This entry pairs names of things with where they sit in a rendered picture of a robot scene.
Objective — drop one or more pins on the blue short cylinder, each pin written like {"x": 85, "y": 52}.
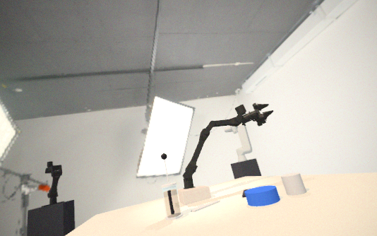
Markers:
{"x": 262, "y": 196}

